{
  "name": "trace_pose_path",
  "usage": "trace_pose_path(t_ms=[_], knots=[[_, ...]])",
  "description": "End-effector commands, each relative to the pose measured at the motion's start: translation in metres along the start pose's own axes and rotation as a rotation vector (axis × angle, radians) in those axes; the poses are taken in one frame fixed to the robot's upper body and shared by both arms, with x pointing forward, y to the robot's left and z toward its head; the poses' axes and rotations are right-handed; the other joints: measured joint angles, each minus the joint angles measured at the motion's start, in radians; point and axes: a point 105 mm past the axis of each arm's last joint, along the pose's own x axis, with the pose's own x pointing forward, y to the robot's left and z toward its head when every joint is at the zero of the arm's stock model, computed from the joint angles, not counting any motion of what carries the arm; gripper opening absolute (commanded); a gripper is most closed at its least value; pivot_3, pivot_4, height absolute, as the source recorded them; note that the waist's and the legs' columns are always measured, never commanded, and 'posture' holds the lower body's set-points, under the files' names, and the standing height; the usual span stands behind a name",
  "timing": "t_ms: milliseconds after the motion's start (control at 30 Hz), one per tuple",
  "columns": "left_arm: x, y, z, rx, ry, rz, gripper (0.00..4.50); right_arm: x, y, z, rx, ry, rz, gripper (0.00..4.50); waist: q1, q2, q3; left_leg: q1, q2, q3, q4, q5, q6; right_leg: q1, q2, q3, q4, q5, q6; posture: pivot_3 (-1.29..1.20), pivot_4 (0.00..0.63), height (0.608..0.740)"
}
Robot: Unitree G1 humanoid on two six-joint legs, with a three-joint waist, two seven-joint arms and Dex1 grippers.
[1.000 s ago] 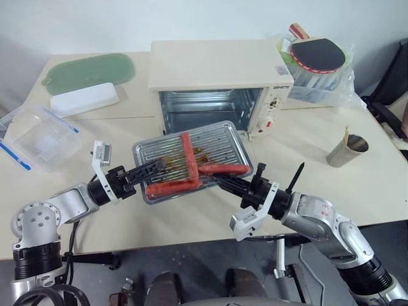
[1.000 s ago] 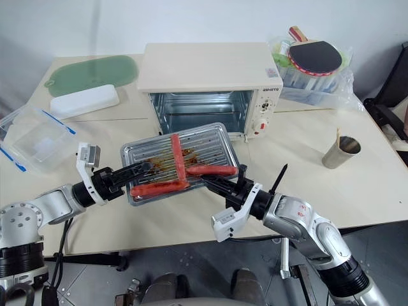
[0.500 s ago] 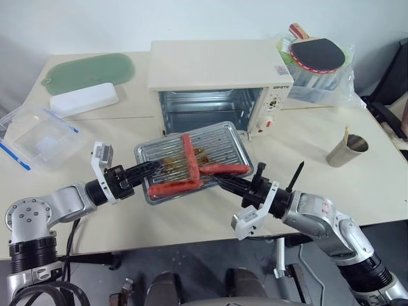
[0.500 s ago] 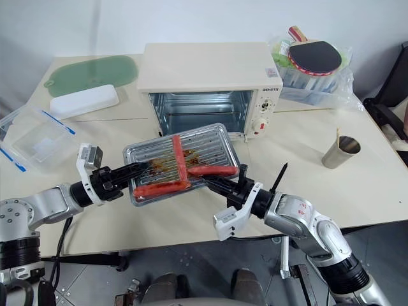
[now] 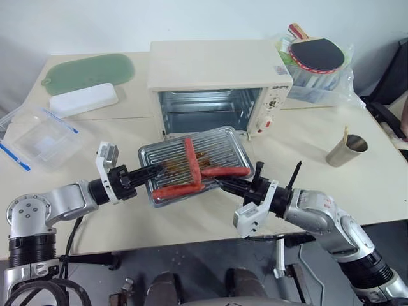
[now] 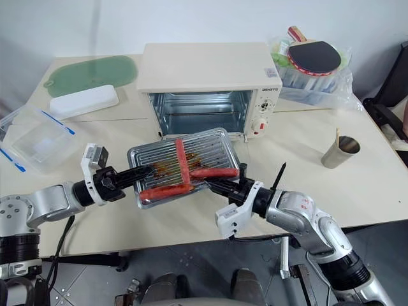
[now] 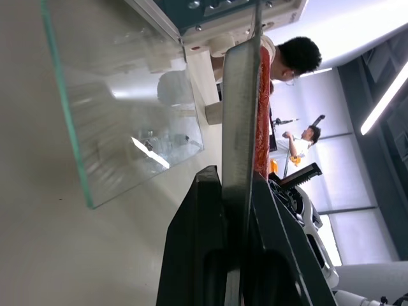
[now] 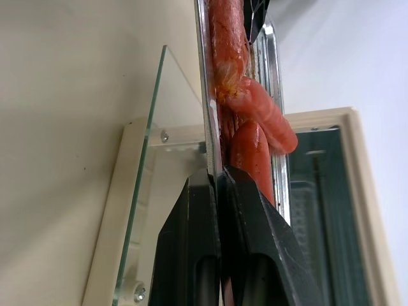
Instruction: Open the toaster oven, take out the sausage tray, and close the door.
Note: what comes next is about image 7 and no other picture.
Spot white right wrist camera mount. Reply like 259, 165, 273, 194
295, 185, 340, 288

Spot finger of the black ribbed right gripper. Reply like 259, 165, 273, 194
279, 162, 323, 190

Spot grey metal baking tray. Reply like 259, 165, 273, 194
221, 0, 264, 306

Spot white cylindrical oven foot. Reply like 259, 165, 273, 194
205, 101, 224, 126

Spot person in white shirt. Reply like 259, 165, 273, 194
276, 124, 321, 167

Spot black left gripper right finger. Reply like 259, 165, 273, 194
244, 173, 337, 306

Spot white toaster oven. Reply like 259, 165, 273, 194
123, 0, 310, 82

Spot person with black hair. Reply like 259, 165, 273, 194
261, 34, 323, 94

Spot long ceiling light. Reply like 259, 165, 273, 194
360, 60, 408, 135

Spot glass toaster oven door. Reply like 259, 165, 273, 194
40, 0, 205, 210

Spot red grilled sausage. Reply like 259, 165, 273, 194
254, 45, 272, 179

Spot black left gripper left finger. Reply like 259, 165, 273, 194
156, 164, 230, 306

